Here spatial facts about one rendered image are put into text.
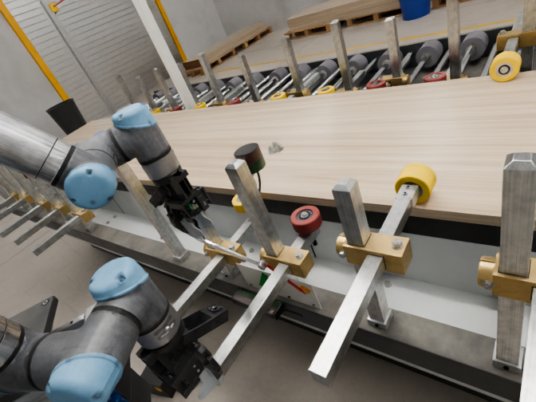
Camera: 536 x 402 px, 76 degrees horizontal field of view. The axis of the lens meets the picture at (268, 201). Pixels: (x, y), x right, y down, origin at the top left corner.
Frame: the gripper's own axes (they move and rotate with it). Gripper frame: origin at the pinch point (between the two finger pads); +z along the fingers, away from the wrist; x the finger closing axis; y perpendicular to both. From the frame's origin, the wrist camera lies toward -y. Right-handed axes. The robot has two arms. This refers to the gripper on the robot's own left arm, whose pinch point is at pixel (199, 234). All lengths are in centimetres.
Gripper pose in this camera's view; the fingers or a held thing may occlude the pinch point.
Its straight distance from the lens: 90.6
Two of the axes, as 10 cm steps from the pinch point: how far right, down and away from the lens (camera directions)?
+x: 5.3, -6.3, 5.7
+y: 7.7, 0.9, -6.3
